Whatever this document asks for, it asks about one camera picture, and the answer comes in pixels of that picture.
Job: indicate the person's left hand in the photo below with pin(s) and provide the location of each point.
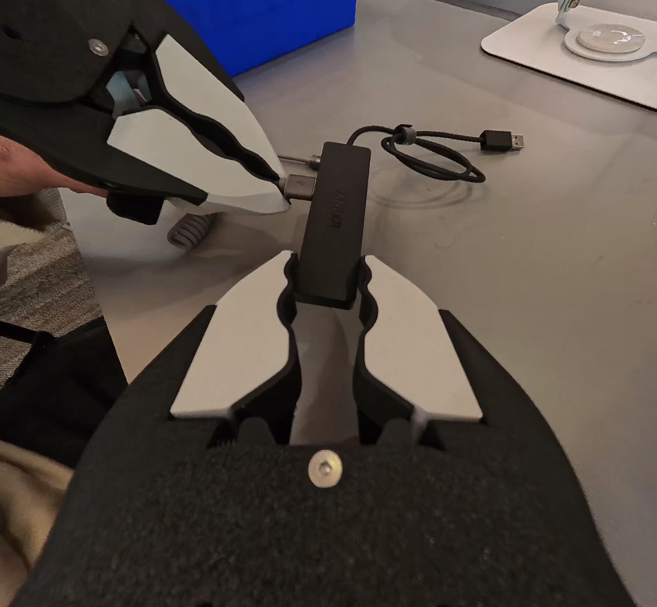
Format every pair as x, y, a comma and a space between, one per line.
20, 171

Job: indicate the black usb hub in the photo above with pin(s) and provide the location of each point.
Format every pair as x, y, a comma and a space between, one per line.
333, 217

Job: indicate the white document stand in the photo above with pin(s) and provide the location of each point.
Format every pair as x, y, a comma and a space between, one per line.
523, 53

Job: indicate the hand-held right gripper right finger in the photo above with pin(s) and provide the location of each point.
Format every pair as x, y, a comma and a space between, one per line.
415, 350

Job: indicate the blue plastic bin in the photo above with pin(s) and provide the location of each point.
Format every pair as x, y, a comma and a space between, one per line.
256, 1

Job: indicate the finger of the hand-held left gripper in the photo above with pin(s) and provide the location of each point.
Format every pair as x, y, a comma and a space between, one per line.
169, 145
210, 89

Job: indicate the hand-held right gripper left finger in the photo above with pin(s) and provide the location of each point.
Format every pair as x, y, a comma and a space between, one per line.
236, 350

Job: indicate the person's tan trousers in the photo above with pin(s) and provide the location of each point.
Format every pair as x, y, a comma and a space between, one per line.
25, 514

